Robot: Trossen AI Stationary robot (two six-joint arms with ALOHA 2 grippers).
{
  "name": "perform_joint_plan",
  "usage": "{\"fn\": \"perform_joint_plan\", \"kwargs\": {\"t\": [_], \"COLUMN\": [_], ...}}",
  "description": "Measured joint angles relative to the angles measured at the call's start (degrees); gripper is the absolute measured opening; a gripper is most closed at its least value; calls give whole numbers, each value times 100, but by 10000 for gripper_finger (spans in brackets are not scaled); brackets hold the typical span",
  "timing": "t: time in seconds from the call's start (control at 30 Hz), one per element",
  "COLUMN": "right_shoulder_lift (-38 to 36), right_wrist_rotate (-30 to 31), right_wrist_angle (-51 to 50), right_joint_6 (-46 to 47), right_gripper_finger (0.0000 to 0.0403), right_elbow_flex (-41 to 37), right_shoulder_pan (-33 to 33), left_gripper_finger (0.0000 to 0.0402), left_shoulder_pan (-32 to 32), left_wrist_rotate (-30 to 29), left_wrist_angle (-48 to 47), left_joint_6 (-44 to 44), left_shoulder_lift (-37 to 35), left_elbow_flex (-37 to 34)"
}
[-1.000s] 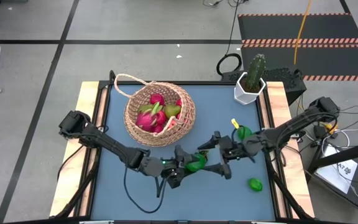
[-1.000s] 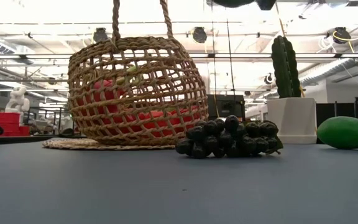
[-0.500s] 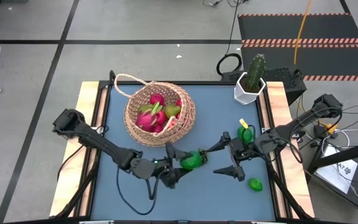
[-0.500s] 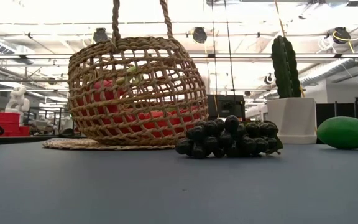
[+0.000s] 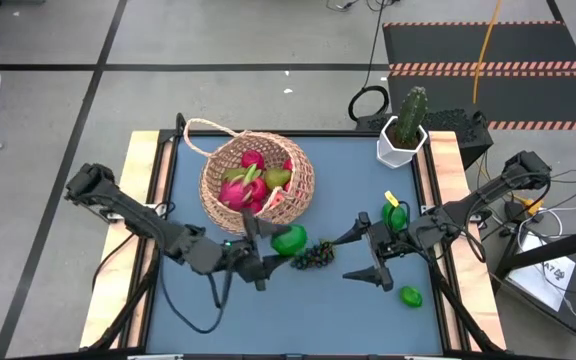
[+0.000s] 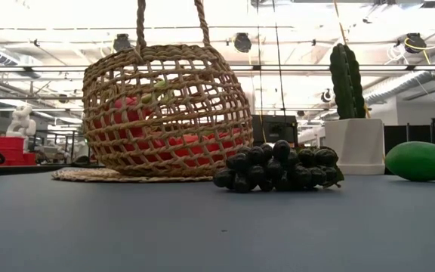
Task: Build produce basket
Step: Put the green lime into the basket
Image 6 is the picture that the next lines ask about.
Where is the woven wicker basket with handles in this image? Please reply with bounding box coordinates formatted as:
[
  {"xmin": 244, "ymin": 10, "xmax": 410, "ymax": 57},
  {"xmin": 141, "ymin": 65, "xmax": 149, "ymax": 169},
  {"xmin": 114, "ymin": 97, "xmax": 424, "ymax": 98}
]
[{"xmin": 51, "ymin": 0, "xmax": 255, "ymax": 184}]

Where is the red bell pepper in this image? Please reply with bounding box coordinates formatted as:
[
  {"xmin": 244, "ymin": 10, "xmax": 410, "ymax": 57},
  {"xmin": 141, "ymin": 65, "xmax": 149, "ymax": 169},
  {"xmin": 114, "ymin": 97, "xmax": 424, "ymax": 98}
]
[{"xmin": 202, "ymin": 130, "xmax": 243, "ymax": 167}]

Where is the white hexagonal plant pot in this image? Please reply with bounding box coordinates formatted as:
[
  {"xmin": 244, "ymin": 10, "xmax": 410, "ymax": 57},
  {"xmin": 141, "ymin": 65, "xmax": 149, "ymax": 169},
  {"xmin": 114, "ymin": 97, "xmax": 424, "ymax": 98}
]
[{"xmin": 322, "ymin": 118, "xmax": 387, "ymax": 176}]

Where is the dark red apple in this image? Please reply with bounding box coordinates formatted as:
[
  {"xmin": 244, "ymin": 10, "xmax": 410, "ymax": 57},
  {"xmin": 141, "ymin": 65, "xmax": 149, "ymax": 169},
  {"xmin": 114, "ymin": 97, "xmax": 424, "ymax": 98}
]
[{"xmin": 134, "ymin": 145, "xmax": 162, "ymax": 165}]

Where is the corrugated silver air duct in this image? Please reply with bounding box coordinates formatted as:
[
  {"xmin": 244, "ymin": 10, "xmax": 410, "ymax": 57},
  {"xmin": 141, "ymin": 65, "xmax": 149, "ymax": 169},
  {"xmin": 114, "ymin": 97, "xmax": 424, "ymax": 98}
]
[{"xmin": 364, "ymin": 45, "xmax": 435, "ymax": 106}]

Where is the red plastic crate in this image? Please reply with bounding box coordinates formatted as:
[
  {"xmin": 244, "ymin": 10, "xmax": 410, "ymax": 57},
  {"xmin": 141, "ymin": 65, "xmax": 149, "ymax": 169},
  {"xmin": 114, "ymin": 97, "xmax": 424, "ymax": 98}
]
[{"xmin": 0, "ymin": 136, "xmax": 37, "ymax": 167}]

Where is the bright green pointed lime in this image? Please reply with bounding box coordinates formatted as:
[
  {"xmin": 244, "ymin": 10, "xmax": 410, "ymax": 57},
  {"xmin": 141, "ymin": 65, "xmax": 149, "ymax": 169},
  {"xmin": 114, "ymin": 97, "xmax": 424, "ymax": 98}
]
[{"xmin": 384, "ymin": 141, "xmax": 435, "ymax": 183}]

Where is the pink dragon fruit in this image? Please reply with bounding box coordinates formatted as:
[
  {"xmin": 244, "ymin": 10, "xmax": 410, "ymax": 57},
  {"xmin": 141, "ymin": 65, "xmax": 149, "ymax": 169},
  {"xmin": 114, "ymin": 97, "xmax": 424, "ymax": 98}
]
[{"xmin": 91, "ymin": 79, "xmax": 173, "ymax": 152}]

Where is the dark purple grape bunch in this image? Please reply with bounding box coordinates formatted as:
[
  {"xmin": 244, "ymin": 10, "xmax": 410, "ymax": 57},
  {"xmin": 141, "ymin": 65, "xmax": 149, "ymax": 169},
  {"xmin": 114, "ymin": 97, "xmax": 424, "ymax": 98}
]
[{"xmin": 212, "ymin": 139, "xmax": 345, "ymax": 194}]

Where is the red yellow-speckled apple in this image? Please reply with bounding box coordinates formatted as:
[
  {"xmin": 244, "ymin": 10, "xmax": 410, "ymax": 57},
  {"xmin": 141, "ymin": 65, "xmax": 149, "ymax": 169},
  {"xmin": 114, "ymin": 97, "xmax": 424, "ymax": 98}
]
[{"xmin": 160, "ymin": 134, "xmax": 207, "ymax": 167}]

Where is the yellow hanging cable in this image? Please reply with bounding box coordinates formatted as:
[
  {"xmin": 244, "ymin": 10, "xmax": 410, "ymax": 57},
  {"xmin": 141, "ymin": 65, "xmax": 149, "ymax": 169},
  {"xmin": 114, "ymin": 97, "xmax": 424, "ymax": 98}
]
[{"xmin": 332, "ymin": 0, "xmax": 369, "ymax": 111}]

